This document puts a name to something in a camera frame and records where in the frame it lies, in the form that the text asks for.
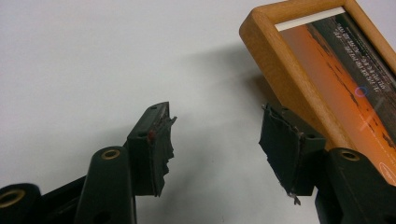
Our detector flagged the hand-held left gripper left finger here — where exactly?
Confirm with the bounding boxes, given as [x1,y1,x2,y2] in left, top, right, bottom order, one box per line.
[125,101,178,198]

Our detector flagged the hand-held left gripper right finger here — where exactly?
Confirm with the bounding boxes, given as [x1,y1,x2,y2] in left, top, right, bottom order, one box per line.
[258,103,327,206]

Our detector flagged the wooden photo frame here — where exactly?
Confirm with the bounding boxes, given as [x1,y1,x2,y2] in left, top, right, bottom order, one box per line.
[238,0,396,188]

